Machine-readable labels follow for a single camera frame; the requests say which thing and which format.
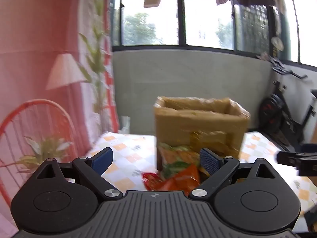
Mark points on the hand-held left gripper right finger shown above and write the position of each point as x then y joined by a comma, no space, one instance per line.
209,162

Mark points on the white cloth on bike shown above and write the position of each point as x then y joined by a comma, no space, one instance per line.
277,43

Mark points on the checked floral tablecloth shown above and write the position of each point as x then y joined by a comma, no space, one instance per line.
128,153

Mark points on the black exercise bike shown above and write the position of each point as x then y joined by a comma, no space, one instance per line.
277,115

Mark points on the green and orange snack bag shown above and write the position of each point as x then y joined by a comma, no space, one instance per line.
174,157

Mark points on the red snack packet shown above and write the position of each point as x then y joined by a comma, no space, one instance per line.
152,181

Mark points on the black framed window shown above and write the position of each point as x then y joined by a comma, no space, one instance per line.
208,22

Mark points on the taped cardboard box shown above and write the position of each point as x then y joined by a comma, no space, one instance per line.
198,124

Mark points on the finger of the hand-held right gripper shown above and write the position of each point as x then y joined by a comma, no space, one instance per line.
288,158

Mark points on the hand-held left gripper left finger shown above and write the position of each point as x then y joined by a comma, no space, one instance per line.
102,160

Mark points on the orange snack packet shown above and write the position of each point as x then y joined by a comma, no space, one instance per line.
184,179

